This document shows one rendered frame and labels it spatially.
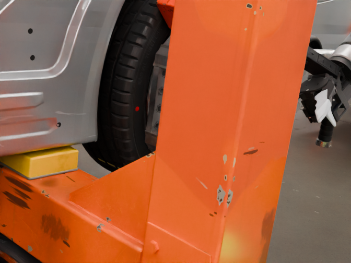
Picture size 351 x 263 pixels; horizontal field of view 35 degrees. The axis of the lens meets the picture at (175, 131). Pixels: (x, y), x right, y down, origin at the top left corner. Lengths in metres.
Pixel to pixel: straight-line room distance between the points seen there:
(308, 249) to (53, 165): 1.70
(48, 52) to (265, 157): 0.55
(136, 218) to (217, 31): 0.38
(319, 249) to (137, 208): 1.84
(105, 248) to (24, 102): 0.34
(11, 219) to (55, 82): 0.33
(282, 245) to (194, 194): 1.86
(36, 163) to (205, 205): 0.50
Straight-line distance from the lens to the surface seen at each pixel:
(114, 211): 1.06
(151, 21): 1.36
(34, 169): 1.25
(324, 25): 2.10
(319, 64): 1.15
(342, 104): 1.17
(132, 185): 1.01
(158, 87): 1.35
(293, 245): 2.74
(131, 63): 1.34
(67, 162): 1.30
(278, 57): 0.85
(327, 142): 1.58
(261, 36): 0.80
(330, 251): 2.78
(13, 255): 1.32
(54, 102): 1.23
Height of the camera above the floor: 1.15
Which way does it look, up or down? 16 degrees down
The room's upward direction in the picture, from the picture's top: 8 degrees clockwise
